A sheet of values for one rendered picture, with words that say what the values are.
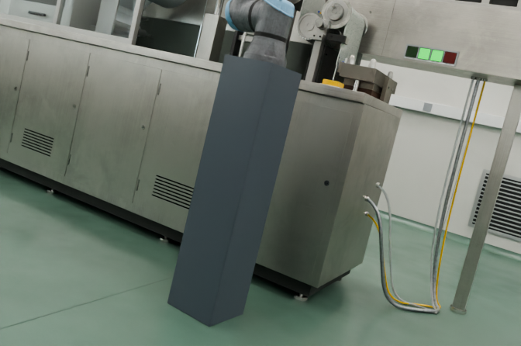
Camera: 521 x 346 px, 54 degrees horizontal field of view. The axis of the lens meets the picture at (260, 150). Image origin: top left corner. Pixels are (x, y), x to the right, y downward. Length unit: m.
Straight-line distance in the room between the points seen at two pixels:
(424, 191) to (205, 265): 3.41
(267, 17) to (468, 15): 1.18
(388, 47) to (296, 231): 1.07
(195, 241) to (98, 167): 1.08
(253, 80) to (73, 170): 1.46
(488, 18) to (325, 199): 1.16
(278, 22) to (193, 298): 0.98
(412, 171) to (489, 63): 2.52
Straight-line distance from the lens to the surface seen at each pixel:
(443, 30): 2.64
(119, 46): 2.70
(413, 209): 4.97
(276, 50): 1.74
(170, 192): 2.45
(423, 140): 4.94
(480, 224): 2.71
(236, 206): 1.69
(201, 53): 2.81
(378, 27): 2.71
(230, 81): 1.73
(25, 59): 3.26
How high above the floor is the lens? 0.76
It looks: 5 degrees down
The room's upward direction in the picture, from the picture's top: 14 degrees clockwise
